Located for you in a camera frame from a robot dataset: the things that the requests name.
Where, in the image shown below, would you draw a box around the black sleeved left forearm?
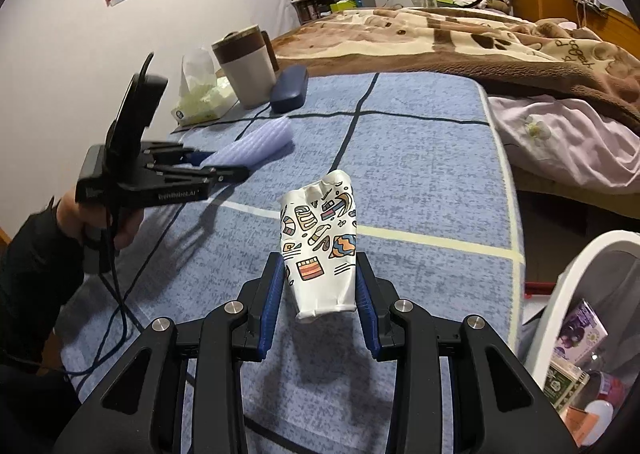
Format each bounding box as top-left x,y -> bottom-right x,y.
1,206 -> 84,453

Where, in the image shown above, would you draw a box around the blue checked table cloth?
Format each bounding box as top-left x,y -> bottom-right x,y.
56,73 -> 524,453

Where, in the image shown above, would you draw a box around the green white crushed carton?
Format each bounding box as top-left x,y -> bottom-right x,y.
542,356 -> 589,414

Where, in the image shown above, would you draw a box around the left hand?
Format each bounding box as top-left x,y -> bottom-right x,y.
55,188 -> 144,250

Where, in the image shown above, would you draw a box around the dark blue glasses case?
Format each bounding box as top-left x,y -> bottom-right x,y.
270,64 -> 309,115

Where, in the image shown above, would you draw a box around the pink bed sheet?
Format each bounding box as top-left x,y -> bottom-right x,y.
488,96 -> 639,194

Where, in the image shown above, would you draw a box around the yellow tissue box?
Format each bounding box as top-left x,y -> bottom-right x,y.
171,48 -> 238,128

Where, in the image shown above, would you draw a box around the beige brown travel mug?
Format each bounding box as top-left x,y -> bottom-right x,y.
212,25 -> 280,108

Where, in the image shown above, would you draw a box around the purple drink carton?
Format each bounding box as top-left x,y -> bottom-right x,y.
553,299 -> 608,365

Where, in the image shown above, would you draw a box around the pale purple ridged cloth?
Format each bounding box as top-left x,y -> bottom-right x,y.
202,117 -> 294,169

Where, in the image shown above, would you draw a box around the white trash bin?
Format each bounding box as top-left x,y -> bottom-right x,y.
524,231 -> 639,453

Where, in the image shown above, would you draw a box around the black cable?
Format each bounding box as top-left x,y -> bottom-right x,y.
14,103 -> 274,380

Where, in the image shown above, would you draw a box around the orange wooden headboard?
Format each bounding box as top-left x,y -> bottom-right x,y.
584,6 -> 640,58

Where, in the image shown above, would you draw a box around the brown patterned blanket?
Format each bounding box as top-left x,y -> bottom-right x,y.
272,9 -> 639,132

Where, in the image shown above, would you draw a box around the crushed patterned paper cup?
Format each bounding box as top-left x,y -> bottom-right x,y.
280,170 -> 357,323

